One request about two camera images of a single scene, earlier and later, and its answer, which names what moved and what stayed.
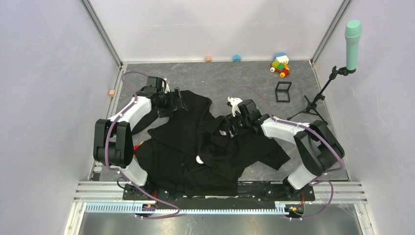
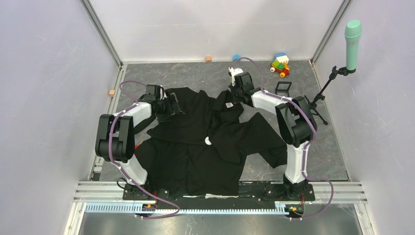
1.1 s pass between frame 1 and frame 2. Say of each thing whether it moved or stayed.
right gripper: moved
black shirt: stayed
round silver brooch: moved
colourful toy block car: stayed
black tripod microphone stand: stayed
